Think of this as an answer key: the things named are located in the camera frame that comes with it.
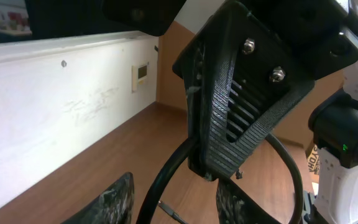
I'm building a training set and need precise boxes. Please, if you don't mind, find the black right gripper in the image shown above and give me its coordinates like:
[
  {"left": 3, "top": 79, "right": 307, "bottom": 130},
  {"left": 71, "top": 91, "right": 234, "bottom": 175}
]
[{"left": 244, "top": 0, "right": 358, "bottom": 80}]

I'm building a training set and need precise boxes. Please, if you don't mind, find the white wall control panel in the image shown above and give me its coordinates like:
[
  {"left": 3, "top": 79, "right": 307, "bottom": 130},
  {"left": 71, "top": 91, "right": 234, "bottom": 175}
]
[{"left": 131, "top": 62, "right": 149, "bottom": 93}]

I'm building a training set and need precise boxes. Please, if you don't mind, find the cardboard box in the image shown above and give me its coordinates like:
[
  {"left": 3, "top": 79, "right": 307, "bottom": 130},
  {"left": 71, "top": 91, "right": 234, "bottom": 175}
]
[{"left": 305, "top": 141, "right": 320, "bottom": 183}]

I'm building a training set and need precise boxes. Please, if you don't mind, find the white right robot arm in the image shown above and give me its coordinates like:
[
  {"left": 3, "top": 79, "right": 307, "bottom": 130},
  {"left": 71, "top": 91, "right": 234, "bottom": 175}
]
[{"left": 173, "top": 1, "right": 358, "bottom": 223}]

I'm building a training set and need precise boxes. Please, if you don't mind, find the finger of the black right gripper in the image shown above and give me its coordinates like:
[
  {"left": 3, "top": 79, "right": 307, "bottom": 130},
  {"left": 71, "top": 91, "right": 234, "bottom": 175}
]
[{"left": 172, "top": 1, "right": 314, "bottom": 179}]

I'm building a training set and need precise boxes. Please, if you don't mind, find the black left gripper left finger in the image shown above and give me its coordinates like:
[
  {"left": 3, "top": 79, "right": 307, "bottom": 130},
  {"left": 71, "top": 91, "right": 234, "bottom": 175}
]
[{"left": 63, "top": 172, "right": 135, "bottom": 224}]

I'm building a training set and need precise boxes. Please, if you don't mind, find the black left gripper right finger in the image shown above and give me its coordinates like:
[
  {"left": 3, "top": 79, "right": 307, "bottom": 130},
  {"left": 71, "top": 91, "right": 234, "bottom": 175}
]
[{"left": 216, "top": 179, "right": 280, "bottom": 224}]

